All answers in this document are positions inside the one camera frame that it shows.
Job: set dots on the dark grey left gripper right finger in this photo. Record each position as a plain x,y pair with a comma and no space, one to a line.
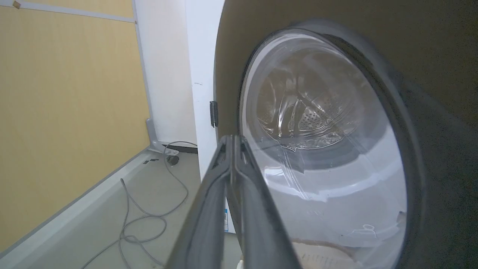
257,224

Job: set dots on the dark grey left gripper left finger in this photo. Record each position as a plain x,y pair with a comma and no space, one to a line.
203,220

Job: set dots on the round glass washing machine door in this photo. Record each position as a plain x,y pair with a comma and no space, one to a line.
336,149

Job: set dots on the black door latch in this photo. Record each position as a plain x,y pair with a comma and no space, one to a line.
213,114

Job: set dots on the white washing machine body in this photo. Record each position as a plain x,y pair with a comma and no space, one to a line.
201,93

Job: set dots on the blue sticker label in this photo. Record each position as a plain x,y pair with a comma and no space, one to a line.
226,220

